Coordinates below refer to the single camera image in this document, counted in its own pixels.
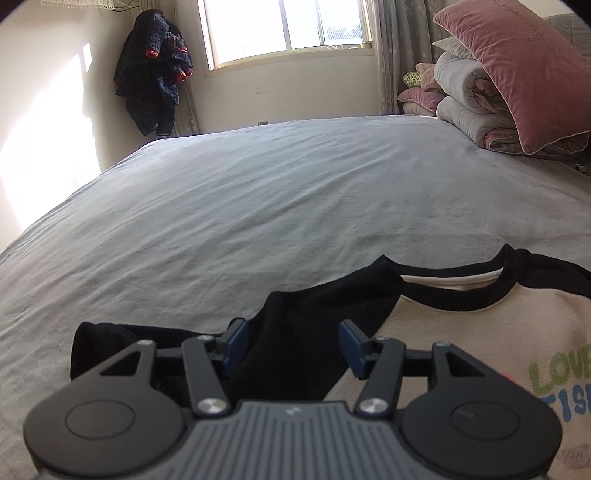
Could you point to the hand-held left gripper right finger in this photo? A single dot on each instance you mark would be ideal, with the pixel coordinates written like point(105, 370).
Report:
point(351, 347)

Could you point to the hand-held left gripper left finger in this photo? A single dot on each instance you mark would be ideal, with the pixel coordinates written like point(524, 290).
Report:
point(235, 345)

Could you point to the cream shirt with black sleeves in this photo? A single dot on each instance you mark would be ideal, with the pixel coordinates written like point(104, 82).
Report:
point(461, 332)

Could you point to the small pink pillow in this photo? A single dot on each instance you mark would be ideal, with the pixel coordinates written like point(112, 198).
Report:
point(418, 98)

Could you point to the green patterned cushion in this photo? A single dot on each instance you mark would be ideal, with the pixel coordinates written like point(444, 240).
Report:
point(412, 79)

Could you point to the dark blue hanging jacket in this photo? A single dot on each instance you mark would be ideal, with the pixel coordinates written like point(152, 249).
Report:
point(152, 83)

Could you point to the folded grey pink quilt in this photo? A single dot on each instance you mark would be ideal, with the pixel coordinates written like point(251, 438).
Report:
point(461, 78)

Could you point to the grey patterned curtain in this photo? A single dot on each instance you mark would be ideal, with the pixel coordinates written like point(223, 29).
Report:
point(392, 46)

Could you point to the white pillow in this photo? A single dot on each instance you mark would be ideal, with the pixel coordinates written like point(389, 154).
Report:
point(450, 46)

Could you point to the window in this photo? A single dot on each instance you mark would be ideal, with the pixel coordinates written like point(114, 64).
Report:
point(258, 27)

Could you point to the large pink pillow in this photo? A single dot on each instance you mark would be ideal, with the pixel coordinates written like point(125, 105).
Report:
point(521, 60)

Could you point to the white lace cloth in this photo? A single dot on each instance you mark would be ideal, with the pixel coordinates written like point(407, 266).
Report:
point(83, 3)

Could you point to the grey quilted headboard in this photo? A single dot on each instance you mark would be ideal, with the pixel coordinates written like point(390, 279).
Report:
point(575, 30)

